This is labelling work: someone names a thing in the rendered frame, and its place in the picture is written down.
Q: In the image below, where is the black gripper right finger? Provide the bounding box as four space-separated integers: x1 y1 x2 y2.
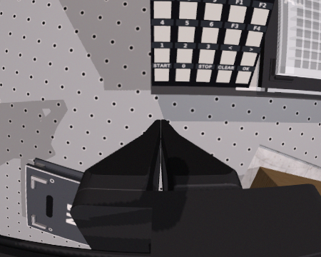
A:
160 119 243 191

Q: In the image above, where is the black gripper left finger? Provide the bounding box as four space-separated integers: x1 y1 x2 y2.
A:
77 120 161 191

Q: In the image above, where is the grey perforated base plate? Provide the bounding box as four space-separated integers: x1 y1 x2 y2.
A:
0 0 321 249

